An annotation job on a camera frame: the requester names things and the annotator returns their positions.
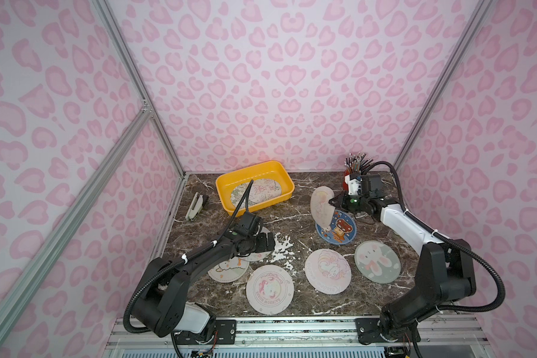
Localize blue cartoon coaster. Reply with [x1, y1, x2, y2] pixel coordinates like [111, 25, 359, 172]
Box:
[315, 210, 357, 246]

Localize green floral coaster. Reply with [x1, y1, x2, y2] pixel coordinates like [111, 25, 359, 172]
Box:
[231, 183, 255, 207]

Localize pink floral doodle coaster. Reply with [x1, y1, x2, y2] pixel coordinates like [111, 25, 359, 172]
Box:
[252, 178, 282, 205]

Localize pink unicorn cloud coaster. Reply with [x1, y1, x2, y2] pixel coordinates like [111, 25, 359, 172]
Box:
[304, 249, 351, 295]

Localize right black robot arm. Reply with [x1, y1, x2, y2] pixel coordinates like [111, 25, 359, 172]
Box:
[325, 162, 507, 346]

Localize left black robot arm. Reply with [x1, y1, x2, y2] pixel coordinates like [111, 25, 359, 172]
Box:
[123, 180, 275, 342]

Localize yellow plastic storage box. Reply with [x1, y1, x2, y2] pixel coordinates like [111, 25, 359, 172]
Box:
[216, 161, 295, 216]

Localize butterfly doodle coaster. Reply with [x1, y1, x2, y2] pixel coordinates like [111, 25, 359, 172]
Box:
[240, 228, 275, 262]

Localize white sheep coaster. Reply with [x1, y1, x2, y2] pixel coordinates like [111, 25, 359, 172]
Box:
[207, 257, 249, 283]

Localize bundle of pens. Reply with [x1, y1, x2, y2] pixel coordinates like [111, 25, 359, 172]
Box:
[345, 153, 374, 175]

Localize pink striped unicorn coaster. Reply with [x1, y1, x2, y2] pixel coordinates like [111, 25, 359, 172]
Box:
[246, 265, 295, 316]

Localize grey stapler tool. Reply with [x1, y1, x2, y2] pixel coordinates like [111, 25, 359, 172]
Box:
[185, 192, 209, 221]

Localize grey-green bunny coaster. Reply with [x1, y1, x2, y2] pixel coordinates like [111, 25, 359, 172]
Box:
[354, 241, 401, 284]

